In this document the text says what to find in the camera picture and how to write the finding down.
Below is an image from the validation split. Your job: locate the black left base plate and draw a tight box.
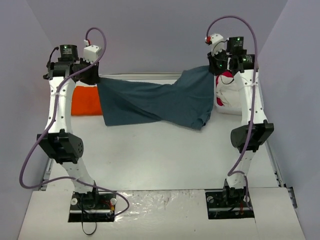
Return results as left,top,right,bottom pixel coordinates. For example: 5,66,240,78
68,191,117,223

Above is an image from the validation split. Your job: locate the blue-grey t-shirt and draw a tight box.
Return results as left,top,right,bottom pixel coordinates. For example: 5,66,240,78
97,65,214,130

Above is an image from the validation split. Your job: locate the cream white t-shirt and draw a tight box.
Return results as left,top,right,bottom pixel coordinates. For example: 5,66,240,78
215,74,243,111

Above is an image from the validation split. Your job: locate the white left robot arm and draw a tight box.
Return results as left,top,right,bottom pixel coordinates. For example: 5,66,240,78
37,43,103,209

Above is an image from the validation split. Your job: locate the white plastic laundry basket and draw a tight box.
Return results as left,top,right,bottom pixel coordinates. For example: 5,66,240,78
213,74,245,116

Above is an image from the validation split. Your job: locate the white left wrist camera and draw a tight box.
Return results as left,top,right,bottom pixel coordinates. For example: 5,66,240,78
82,45,103,64

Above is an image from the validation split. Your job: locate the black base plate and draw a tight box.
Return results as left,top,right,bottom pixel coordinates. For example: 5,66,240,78
205,189,255,220
68,191,117,223

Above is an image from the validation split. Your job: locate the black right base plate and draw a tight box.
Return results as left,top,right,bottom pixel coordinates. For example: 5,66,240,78
205,189,255,220

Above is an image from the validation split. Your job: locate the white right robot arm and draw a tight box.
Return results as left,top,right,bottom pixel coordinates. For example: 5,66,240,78
205,33,274,207

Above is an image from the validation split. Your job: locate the folded orange t-shirt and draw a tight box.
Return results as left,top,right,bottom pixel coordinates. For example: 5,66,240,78
71,86,103,116

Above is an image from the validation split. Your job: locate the red t-shirt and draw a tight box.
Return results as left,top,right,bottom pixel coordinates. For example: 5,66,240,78
215,72,234,107

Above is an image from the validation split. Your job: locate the thin black cable loop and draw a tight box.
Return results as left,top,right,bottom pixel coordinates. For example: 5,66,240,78
81,214,98,236

